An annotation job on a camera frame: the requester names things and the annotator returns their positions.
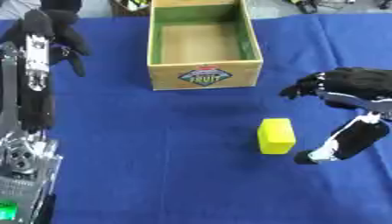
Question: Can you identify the dark wicker basket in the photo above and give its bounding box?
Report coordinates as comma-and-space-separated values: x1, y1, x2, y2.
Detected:
108, 0, 153, 18

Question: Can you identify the tan cardboard box green inside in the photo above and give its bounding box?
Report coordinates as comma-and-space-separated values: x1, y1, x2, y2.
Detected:
145, 0, 265, 91

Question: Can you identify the yellow rectangular block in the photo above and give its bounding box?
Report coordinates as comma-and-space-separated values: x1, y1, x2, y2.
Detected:
255, 117, 299, 155

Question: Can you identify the black tripod base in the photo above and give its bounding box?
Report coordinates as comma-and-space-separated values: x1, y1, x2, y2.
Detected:
283, 0, 359, 15

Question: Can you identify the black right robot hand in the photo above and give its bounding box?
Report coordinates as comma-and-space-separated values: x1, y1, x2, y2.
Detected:
276, 66, 392, 165

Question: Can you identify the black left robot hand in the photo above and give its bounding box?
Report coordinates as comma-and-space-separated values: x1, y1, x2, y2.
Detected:
0, 0, 92, 135

